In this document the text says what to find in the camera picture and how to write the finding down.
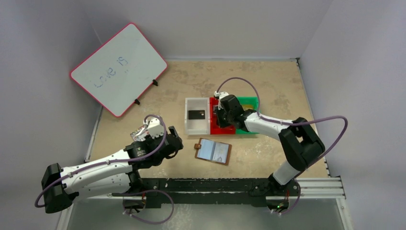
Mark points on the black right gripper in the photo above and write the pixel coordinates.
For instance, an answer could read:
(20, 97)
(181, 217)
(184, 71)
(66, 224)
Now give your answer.
(221, 117)

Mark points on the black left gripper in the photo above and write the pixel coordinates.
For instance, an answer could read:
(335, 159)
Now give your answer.
(173, 142)

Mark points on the pack of coloured markers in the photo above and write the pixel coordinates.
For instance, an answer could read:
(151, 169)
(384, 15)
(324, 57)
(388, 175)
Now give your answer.
(139, 134)

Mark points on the red plastic bin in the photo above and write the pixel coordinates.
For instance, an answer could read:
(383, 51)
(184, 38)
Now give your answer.
(215, 129)

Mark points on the green plastic bin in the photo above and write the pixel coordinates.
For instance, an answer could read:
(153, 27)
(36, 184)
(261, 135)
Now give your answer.
(247, 103)

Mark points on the white plastic bin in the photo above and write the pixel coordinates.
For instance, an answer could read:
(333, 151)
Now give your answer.
(197, 127)

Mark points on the brown leather card holder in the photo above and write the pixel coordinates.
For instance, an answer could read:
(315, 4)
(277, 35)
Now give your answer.
(204, 150)

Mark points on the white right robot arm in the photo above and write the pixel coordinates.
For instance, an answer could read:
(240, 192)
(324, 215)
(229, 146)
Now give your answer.
(300, 143)

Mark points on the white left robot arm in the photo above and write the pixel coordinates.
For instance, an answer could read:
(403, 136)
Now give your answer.
(116, 173)

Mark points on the black credit card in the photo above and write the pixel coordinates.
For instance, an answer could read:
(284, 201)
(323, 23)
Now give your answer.
(196, 115)

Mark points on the pink framed whiteboard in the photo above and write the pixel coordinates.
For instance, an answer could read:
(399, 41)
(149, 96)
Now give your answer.
(121, 70)

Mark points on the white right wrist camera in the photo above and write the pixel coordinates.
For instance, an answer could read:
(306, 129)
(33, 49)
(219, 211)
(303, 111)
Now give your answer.
(220, 95)

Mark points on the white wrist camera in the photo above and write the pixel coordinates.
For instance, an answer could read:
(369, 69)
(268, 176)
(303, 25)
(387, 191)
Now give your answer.
(154, 127)
(220, 95)

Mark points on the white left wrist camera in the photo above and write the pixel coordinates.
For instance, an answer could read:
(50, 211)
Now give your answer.
(154, 127)

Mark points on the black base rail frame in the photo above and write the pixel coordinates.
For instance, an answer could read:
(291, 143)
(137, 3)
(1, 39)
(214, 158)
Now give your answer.
(233, 191)

